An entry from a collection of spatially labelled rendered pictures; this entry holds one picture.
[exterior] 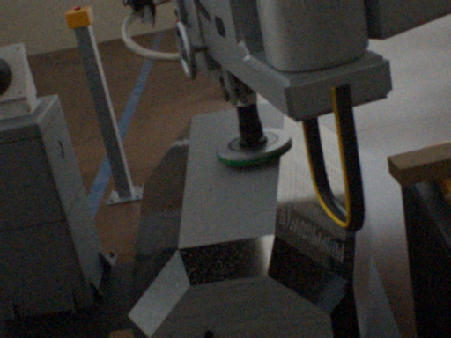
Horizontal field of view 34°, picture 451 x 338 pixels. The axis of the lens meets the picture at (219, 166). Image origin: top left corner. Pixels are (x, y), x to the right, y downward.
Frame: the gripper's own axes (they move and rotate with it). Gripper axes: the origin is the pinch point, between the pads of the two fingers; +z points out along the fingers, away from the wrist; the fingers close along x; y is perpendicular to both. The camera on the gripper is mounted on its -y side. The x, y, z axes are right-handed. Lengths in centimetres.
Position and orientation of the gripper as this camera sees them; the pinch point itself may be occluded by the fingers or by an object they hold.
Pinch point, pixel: (148, 21)
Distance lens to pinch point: 285.4
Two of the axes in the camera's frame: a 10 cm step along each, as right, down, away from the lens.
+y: -6.8, 5.2, -5.1
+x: 7.2, 3.8, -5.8
